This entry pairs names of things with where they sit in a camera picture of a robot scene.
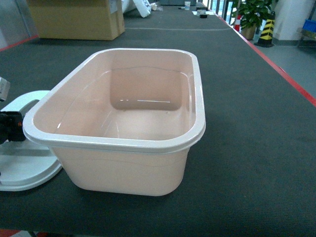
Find yellow black striped bollard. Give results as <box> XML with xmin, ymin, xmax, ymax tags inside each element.
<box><xmin>255</xmin><ymin>11</ymin><xmax>276</xmax><ymax>48</ymax></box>

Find blue bins on far shelf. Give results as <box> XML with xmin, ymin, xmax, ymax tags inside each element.
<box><xmin>302</xmin><ymin>19</ymin><xmax>316</xmax><ymax>33</ymax></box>

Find white box lid grey handle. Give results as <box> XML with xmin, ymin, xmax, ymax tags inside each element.
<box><xmin>0</xmin><ymin>90</ymin><xmax>63</xmax><ymax>192</ymax></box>

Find potted green plant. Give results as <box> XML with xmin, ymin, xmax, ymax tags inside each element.
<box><xmin>233</xmin><ymin>0</ymin><xmax>273</xmax><ymax>40</ymax></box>

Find white paper cup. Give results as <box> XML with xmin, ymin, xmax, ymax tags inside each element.
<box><xmin>184</xmin><ymin>1</ymin><xmax>191</xmax><ymax>10</ymax></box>

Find brown cardboard box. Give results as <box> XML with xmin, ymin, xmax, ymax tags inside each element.
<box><xmin>27</xmin><ymin>0</ymin><xmax>125</xmax><ymax>40</ymax></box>

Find pink plastic storage box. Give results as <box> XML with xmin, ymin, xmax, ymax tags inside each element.
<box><xmin>23</xmin><ymin>48</ymin><xmax>206</xmax><ymax>196</ymax></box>

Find dark grey table mat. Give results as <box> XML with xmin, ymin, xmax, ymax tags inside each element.
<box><xmin>0</xmin><ymin>6</ymin><xmax>316</xmax><ymax>237</ymax></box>

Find red white traffic cone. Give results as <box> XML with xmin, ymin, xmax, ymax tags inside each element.
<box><xmin>234</xmin><ymin>14</ymin><xmax>241</xmax><ymax>32</ymax></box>

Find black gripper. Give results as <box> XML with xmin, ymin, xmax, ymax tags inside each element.
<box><xmin>0</xmin><ymin>111</ymin><xmax>26</xmax><ymax>144</ymax></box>

